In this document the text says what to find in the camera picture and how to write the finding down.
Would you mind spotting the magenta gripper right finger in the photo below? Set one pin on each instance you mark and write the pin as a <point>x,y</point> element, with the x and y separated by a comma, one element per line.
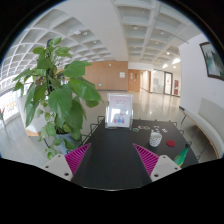
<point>156,166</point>

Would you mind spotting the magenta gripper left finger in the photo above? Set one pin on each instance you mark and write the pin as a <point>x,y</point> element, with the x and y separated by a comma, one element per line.
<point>65,166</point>

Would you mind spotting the grey plant pot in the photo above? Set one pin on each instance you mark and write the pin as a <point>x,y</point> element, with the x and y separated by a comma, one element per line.
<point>67,143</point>

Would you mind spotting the green plastic bottle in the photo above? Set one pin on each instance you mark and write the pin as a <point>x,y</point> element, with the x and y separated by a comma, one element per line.
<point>180,158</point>

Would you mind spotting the red round coaster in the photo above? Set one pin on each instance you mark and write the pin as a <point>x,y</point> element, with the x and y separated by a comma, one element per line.
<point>170,143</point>

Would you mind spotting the white lattice cup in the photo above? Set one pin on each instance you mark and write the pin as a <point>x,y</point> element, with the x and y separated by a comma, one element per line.
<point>155,139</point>

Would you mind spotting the small patterned coaster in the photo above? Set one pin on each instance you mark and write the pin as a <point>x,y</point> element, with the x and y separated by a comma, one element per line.
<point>144,127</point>

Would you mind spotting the green round coaster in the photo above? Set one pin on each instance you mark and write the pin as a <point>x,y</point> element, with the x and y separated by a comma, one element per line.
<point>135,129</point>

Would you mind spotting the acrylic sign holder stand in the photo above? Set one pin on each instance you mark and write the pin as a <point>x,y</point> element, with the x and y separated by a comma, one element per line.
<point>119,111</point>

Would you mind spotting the white bench seat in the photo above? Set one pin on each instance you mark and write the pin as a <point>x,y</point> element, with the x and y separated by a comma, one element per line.
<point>209,118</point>

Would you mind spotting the green leafy potted plant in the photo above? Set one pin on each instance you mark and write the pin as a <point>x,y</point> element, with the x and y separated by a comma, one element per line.
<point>57,95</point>

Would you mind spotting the framed wall painting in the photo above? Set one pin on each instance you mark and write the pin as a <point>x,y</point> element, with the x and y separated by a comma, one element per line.
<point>214,65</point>

